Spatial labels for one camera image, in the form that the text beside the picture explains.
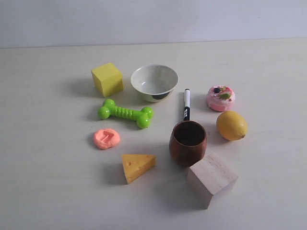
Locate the yellow lemon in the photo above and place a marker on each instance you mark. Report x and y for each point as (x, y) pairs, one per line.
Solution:
(231, 125)

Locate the light wooden block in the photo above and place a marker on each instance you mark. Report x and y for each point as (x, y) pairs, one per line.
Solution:
(211, 179)

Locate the green bone dog toy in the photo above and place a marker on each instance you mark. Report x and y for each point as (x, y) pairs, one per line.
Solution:
(142, 117)

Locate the yellow foam cube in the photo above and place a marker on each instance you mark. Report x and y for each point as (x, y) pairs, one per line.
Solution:
(107, 79)

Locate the orange clay lump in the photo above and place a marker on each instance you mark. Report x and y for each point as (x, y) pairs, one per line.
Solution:
(106, 138)

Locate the pink toy cake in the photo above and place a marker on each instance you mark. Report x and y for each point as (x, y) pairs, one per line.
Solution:
(220, 98)

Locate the black and white marker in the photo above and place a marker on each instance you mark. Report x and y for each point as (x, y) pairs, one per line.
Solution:
(186, 114)

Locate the white speckled ceramic bowl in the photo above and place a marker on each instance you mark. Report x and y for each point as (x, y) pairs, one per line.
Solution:
(154, 82)

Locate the yellow cheese wedge toy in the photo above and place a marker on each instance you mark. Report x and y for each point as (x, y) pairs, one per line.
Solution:
(135, 165)

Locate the brown wooden cup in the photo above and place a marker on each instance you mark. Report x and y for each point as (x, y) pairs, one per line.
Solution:
(188, 143)

